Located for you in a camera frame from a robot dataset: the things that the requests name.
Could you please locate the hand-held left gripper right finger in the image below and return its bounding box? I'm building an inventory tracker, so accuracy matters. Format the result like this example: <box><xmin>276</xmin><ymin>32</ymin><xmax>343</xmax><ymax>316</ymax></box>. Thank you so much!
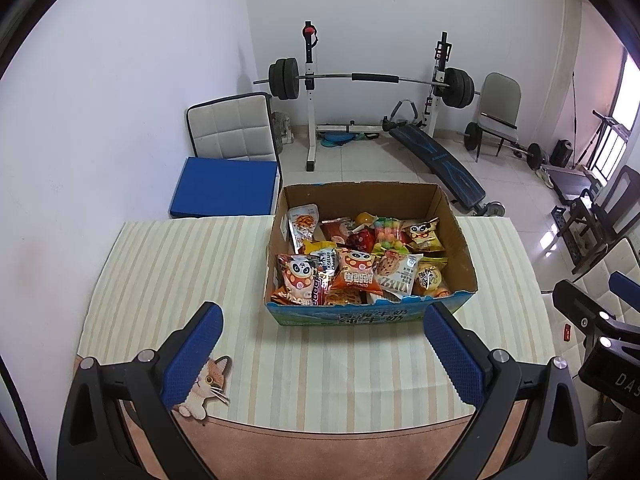
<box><xmin>423</xmin><ymin>301</ymin><xmax>588</xmax><ymax>480</ymax></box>

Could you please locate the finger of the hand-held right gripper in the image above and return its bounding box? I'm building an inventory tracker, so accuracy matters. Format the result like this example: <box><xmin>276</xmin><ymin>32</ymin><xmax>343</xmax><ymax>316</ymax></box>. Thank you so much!
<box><xmin>608</xmin><ymin>271</ymin><xmax>640</xmax><ymax>311</ymax></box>
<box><xmin>552</xmin><ymin>279</ymin><xmax>640</xmax><ymax>342</ymax></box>

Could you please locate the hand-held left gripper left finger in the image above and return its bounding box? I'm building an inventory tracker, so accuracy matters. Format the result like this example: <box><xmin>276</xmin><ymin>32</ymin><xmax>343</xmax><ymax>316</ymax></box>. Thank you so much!
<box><xmin>57</xmin><ymin>301</ymin><xmax>225</xmax><ymax>480</ymax></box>

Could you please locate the yellow biscuit packet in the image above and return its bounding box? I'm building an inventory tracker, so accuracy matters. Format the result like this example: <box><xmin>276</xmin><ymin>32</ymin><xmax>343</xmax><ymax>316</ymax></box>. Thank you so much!
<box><xmin>412</xmin><ymin>257</ymin><xmax>451</xmax><ymax>298</ymax></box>

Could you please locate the white cookie packet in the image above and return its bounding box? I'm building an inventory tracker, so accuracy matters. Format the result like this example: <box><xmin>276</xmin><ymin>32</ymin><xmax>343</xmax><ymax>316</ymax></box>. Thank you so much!
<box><xmin>375</xmin><ymin>250</ymin><xmax>423</xmax><ymax>297</ymax></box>

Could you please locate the cardboard box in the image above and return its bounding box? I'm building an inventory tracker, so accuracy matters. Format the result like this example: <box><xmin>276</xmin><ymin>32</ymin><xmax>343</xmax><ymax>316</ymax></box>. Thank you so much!
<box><xmin>263</xmin><ymin>182</ymin><xmax>476</xmax><ymax>328</ymax></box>

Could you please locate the yellow red noodle snack packet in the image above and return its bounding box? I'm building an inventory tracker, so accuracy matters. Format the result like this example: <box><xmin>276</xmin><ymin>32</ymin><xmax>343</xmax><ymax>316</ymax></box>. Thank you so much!
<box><xmin>270</xmin><ymin>239</ymin><xmax>337</xmax><ymax>307</ymax></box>

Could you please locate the yellow panda snack packet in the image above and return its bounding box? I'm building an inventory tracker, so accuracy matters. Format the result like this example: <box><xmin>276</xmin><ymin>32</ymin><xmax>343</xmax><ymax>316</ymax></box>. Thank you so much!
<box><xmin>404</xmin><ymin>217</ymin><xmax>446</xmax><ymax>253</ymax></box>

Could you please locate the panda face snack packet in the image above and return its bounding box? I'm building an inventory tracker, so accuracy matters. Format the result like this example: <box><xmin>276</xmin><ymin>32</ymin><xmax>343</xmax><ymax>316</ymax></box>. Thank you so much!
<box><xmin>276</xmin><ymin>254</ymin><xmax>321</xmax><ymax>301</ymax></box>

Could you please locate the small orange snack packet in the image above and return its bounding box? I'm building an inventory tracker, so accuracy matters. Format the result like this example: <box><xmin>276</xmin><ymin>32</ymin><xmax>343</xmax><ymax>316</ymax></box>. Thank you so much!
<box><xmin>330</xmin><ymin>247</ymin><xmax>378</xmax><ymax>293</ymax></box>

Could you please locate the colourful candy bag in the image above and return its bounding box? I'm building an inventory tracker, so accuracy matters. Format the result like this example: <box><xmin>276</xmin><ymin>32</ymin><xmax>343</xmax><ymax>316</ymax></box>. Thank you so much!
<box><xmin>372</xmin><ymin>216</ymin><xmax>405</xmax><ymax>252</ymax></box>

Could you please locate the white orange snack packet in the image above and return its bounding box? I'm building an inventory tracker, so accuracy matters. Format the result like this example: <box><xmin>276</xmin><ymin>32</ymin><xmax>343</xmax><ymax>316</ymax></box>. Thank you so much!
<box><xmin>287</xmin><ymin>203</ymin><xmax>321</xmax><ymax>255</ymax></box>

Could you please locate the reddish brown snack packet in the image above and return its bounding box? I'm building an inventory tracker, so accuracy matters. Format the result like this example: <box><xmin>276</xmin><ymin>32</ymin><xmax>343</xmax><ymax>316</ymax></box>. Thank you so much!
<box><xmin>320</xmin><ymin>217</ymin><xmax>356</xmax><ymax>243</ymax></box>

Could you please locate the white goose plush toy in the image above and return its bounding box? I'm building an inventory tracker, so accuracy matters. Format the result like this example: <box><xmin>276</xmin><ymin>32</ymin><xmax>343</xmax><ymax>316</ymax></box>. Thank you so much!
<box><xmin>586</xmin><ymin>417</ymin><xmax>626</xmax><ymax>456</ymax></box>

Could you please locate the dark wooden chair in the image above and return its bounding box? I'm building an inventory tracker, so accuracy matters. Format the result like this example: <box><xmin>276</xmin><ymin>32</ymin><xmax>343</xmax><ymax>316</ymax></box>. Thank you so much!
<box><xmin>550</xmin><ymin>165</ymin><xmax>640</xmax><ymax>273</ymax></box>

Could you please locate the cream striped table mat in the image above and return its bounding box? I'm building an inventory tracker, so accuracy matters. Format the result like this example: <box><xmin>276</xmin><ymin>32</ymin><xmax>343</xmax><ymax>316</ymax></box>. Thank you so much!
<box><xmin>76</xmin><ymin>216</ymin><xmax>553</xmax><ymax>433</ymax></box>

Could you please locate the black treadmill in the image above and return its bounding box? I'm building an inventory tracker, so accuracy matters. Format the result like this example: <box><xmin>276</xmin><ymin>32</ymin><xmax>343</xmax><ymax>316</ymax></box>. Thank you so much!
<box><xmin>545</xmin><ymin>165</ymin><xmax>596</xmax><ymax>206</ymax></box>

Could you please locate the black speaker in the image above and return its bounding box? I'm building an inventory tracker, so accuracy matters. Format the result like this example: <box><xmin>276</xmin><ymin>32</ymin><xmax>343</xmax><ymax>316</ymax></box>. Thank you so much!
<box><xmin>551</xmin><ymin>140</ymin><xmax>573</xmax><ymax>168</ymax></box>

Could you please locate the short barbell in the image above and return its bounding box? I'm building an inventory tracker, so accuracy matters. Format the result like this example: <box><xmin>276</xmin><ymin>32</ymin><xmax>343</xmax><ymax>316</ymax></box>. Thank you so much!
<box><xmin>457</xmin><ymin>121</ymin><xmax>543</xmax><ymax>170</ymax></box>

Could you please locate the metal exercise stand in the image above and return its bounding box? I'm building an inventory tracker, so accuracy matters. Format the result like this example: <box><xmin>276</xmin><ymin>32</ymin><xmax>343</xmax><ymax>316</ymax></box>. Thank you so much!
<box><xmin>570</xmin><ymin>70</ymin><xmax>631</xmax><ymax>171</ymax></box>

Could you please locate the pink table mat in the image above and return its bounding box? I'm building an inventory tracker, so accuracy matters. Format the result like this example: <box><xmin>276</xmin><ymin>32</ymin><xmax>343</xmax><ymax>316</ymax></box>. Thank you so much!
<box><xmin>74</xmin><ymin>352</ymin><xmax>531</xmax><ymax>480</ymax></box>

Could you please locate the blue cushion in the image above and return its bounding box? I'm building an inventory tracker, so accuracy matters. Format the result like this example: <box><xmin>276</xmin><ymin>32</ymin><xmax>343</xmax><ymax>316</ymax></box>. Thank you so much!
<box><xmin>169</xmin><ymin>156</ymin><xmax>280</xmax><ymax>219</ymax></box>

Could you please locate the black sit-up bench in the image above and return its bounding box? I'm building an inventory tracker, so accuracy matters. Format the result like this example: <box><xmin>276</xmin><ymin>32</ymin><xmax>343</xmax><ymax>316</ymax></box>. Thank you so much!
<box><xmin>382</xmin><ymin>100</ymin><xmax>503</xmax><ymax>217</ymax></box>

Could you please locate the grey chair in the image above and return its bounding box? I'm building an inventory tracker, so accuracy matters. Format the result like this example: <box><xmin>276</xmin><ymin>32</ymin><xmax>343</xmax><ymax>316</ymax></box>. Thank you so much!
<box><xmin>475</xmin><ymin>72</ymin><xmax>522</xmax><ymax>163</ymax></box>

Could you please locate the white padded chair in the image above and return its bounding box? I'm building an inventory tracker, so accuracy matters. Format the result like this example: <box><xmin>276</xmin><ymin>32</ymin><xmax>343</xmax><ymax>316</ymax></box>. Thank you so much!
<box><xmin>186</xmin><ymin>92</ymin><xmax>285</xmax><ymax>196</ymax></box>

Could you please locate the clear water jug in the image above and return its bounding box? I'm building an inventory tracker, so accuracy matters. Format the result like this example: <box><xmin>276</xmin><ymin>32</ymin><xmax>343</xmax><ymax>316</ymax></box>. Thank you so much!
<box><xmin>272</xmin><ymin>112</ymin><xmax>293</xmax><ymax>151</ymax></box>

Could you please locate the white barbell rack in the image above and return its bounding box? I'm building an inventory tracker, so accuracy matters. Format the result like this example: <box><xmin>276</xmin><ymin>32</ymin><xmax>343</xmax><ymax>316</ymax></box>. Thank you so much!
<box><xmin>301</xmin><ymin>21</ymin><xmax>451</xmax><ymax>173</ymax></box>

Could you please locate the long barbell with black plates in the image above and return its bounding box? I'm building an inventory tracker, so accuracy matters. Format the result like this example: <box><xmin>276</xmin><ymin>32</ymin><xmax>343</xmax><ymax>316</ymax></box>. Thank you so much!
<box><xmin>252</xmin><ymin>57</ymin><xmax>481</xmax><ymax>109</ymax></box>

